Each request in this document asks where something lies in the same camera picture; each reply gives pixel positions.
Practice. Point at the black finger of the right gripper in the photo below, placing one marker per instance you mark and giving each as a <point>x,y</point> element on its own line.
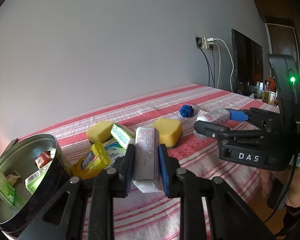
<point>215,131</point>

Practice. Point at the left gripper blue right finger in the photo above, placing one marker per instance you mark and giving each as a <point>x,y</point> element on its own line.
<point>209,209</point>

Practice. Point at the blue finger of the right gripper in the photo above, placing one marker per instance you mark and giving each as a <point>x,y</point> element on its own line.
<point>242,116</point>

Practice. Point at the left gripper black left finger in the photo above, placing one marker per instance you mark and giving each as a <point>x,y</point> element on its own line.
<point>63,215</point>

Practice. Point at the small clear white bottle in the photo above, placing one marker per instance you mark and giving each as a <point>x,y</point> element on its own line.
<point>218,116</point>

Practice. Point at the yellow snack packet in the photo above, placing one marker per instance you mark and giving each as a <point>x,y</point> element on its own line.
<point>94,161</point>

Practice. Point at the white red-print tissue pack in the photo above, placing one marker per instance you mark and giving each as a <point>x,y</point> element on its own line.
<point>146,174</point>

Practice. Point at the Vinda white tissue pack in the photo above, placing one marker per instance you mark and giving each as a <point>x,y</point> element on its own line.
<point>114,151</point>

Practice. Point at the person right hand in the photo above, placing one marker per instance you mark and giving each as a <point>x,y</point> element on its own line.
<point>293,195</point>

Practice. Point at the blue knotted ball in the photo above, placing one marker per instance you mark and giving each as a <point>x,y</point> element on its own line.
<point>186,111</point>

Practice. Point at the bottles on dresser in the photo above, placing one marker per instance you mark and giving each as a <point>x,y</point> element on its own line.
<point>265,91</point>

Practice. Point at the yellow sponge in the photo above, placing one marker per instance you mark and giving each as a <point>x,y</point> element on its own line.
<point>100,131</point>
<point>170,131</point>

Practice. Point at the red white striped bedspread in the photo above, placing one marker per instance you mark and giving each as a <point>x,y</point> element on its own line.
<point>153,216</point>

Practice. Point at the red snack sachet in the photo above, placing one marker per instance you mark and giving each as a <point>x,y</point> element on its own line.
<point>43,159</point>

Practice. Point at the black television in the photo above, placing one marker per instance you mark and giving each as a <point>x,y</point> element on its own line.
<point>248,63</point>

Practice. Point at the beige crumpled wrapper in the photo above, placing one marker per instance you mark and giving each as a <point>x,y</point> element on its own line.
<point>12,178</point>

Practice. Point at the green tissue pack on bed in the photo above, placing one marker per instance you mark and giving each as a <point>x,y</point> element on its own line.
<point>123,135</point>

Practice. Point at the round metal tin tray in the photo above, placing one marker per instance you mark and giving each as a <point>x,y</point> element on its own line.
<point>21,158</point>

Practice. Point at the green tissue pack upright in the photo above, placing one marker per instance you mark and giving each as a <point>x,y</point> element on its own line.
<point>7,191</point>

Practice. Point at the dark wooden wardrobe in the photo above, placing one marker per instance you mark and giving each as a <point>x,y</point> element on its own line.
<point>283,27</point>

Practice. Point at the black smartphone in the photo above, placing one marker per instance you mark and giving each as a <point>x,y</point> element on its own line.
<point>11,144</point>

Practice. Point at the wall power socket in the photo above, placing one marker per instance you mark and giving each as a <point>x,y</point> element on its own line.
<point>206,43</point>

